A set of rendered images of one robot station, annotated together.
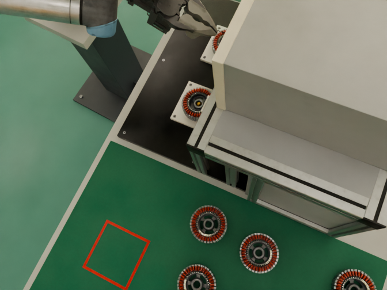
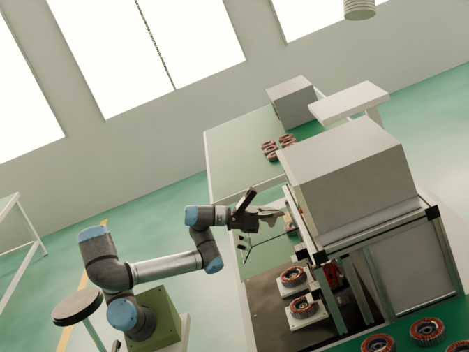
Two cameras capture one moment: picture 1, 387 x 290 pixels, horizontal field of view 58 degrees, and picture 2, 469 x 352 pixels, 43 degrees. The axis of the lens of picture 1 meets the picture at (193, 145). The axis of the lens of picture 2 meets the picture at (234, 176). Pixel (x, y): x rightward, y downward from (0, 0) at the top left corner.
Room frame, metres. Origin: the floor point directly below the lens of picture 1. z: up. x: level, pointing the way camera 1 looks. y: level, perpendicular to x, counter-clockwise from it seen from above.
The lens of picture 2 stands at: (-1.01, 1.26, 2.08)
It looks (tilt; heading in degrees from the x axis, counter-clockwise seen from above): 19 degrees down; 320
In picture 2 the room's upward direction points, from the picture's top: 23 degrees counter-clockwise
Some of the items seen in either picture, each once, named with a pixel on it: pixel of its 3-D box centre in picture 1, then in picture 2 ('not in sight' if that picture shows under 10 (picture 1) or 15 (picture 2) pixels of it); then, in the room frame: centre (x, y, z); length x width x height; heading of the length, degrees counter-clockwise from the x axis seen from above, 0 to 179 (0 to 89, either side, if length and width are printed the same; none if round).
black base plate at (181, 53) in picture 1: (218, 81); (305, 298); (0.57, -0.16, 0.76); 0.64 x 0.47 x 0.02; 137
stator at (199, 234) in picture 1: (208, 224); (378, 348); (0.12, 0.04, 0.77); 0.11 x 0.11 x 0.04
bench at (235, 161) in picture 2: not in sight; (288, 176); (2.17, -1.92, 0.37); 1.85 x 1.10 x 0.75; 137
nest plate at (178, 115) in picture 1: (199, 107); (306, 312); (0.49, -0.06, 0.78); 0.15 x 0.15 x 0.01; 47
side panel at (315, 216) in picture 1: (300, 206); (413, 269); (0.07, -0.21, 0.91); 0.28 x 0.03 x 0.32; 47
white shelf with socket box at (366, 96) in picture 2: not in sight; (359, 138); (0.84, -1.19, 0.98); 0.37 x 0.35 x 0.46; 137
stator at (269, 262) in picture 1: (258, 252); (427, 332); (-0.01, -0.08, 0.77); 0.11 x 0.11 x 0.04
